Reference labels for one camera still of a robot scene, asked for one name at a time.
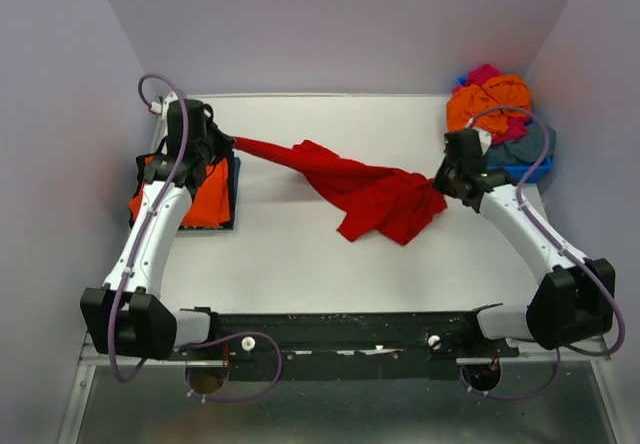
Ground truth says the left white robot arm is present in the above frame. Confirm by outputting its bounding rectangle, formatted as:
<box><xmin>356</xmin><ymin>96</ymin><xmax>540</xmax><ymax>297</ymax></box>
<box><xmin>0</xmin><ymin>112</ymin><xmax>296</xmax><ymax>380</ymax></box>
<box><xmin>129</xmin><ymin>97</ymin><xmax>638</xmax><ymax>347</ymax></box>
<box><xmin>80</xmin><ymin>99</ymin><xmax>240</xmax><ymax>359</ymax></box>

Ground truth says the crumpled grey-blue t-shirt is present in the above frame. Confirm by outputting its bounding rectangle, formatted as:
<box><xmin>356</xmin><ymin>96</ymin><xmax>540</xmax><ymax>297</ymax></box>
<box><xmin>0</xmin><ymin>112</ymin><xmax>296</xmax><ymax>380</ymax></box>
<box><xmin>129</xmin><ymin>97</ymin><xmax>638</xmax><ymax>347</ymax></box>
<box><xmin>485</xmin><ymin>119</ymin><xmax>546</xmax><ymax>166</ymax></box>

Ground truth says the red t-shirt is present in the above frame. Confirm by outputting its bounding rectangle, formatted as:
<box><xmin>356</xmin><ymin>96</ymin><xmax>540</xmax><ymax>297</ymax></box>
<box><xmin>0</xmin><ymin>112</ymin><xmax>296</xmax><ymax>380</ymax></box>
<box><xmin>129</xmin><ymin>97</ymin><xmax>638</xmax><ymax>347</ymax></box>
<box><xmin>235</xmin><ymin>137</ymin><xmax>447</xmax><ymax>246</ymax></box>

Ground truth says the blue plastic bin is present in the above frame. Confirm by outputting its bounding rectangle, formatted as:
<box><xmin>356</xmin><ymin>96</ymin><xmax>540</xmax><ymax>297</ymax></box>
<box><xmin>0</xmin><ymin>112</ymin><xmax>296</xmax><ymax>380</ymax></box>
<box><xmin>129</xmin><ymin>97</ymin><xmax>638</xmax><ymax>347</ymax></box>
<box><xmin>455</xmin><ymin>76</ymin><xmax>555</xmax><ymax>184</ymax></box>

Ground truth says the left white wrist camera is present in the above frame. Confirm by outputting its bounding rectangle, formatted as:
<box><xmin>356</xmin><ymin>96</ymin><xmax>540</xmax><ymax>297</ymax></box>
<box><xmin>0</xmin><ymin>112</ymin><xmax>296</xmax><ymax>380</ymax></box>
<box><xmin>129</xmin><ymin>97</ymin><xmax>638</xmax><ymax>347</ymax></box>
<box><xmin>147</xmin><ymin>100</ymin><xmax>171</xmax><ymax>119</ymax></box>

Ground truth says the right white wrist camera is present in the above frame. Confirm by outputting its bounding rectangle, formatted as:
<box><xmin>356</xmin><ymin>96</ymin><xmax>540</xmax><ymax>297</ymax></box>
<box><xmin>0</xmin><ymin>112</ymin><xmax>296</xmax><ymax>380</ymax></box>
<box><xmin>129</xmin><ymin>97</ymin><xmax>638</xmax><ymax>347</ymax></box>
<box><xmin>473</xmin><ymin>127</ymin><xmax>492</xmax><ymax>155</ymax></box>

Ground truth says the folded blue t-shirt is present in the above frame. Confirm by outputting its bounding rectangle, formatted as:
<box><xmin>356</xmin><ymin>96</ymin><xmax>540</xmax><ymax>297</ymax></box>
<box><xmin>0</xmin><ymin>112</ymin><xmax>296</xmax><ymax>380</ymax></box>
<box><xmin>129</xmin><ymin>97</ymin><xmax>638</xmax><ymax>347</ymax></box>
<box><xmin>179</xmin><ymin>156</ymin><xmax>242</xmax><ymax>232</ymax></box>

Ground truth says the crumpled magenta t-shirt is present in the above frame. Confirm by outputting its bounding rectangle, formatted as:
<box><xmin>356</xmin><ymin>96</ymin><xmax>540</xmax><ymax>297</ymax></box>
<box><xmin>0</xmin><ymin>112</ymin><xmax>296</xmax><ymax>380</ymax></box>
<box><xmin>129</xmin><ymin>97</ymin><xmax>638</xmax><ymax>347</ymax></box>
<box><xmin>452</xmin><ymin>64</ymin><xmax>505</xmax><ymax>144</ymax></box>

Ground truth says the crumpled orange t-shirt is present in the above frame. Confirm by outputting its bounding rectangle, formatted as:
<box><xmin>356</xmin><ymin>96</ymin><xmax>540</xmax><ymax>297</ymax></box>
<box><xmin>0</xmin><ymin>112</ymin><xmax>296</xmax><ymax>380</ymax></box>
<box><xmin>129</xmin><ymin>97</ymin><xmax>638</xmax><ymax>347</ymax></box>
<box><xmin>446</xmin><ymin>74</ymin><xmax>532</xmax><ymax>136</ymax></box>

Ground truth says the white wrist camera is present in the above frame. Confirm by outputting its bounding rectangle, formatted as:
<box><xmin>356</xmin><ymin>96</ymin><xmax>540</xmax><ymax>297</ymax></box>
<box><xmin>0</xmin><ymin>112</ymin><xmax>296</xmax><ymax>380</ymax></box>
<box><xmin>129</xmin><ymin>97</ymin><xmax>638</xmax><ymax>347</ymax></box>
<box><xmin>147</xmin><ymin>100</ymin><xmax>171</xmax><ymax>119</ymax></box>
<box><xmin>473</xmin><ymin>127</ymin><xmax>492</xmax><ymax>155</ymax></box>

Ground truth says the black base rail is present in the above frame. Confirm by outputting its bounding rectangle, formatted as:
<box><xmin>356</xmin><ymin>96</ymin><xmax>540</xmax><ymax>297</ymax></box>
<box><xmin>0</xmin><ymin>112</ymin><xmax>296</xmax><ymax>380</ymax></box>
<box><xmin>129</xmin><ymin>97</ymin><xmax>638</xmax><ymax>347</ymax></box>
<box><xmin>170</xmin><ymin>311</ymin><xmax>521</xmax><ymax>382</ymax></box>

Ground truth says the aluminium frame rail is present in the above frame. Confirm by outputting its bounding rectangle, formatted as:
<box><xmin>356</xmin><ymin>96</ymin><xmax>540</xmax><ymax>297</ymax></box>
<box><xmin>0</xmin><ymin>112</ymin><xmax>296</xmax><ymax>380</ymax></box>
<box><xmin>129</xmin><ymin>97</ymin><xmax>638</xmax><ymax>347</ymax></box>
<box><xmin>151</xmin><ymin>92</ymin><xmax>176</xmax><ymax>151</ymax></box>

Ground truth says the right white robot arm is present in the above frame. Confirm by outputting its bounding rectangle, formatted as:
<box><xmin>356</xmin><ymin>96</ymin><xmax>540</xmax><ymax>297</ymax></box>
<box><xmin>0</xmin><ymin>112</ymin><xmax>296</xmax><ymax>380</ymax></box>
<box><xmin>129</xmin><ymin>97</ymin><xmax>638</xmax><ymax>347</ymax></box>
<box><xmin>433</xmin><ymin>128</ymin><xmax>615</xmax><ymax>356</ymax></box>

